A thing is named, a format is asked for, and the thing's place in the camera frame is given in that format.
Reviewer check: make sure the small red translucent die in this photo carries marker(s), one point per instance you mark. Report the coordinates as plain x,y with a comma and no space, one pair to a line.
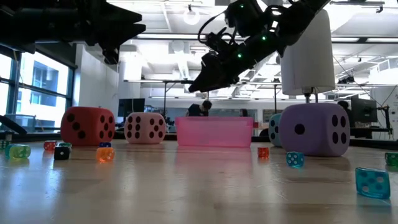
49,145
263,152

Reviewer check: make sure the long ceiling light strip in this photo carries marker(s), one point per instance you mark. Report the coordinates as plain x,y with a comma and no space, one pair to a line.
168,36
348,39

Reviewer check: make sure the black computer monitor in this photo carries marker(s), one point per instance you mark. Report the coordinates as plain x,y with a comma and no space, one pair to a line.
363,110
131,107

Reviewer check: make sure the large teal foam die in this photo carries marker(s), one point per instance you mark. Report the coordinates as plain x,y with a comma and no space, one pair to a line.
275,124

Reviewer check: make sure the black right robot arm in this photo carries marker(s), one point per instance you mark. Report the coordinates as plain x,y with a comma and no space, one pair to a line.
298,18

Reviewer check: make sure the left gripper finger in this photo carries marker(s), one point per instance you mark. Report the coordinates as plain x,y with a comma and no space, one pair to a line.
124,15
127,34

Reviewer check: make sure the small dark blue translucent die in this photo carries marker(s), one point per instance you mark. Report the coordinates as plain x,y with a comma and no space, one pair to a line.
105,144

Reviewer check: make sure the black background gantry frame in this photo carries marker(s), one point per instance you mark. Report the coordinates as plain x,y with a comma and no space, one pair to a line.
165,99

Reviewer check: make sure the black aluminium table frame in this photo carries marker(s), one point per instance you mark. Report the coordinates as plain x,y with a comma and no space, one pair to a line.
37,137

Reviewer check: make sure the small cyan translucent die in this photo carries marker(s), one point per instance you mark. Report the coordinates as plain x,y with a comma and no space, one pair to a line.
372,183
8,151
294,159

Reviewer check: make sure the large red foam die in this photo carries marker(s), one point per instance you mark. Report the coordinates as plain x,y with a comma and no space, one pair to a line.
90,127

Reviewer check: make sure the white-shade lamp with wooden base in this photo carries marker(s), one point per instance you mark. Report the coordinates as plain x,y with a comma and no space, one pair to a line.
311,68

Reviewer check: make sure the small yellow-green translucent die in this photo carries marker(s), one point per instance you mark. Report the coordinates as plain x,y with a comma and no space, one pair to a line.
20,152

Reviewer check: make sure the small black die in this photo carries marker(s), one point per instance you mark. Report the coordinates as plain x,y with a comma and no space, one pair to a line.
61,154

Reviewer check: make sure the pink translucent plastic bin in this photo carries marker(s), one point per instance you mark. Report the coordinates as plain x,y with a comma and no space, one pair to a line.
214,133

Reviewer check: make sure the person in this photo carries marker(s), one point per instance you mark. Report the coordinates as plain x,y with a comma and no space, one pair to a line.
343,105
199,109

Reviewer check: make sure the small orange translucent die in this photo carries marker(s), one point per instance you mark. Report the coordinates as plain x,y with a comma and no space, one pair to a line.
105,154

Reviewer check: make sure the large pink foam die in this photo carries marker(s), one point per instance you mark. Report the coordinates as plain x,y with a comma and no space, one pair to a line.
133,123

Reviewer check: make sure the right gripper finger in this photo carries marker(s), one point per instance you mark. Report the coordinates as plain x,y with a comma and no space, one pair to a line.
211,60
214,81

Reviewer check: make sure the large dark-framed window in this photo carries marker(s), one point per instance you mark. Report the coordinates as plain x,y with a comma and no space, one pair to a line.
43,81

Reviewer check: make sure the large purple foam die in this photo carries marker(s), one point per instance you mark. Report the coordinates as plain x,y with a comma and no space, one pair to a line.
314,143

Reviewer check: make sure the round white ceiling lamp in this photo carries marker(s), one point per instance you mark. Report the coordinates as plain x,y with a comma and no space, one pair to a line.
191,17

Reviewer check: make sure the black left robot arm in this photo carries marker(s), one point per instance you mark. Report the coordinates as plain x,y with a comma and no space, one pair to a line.
31,21

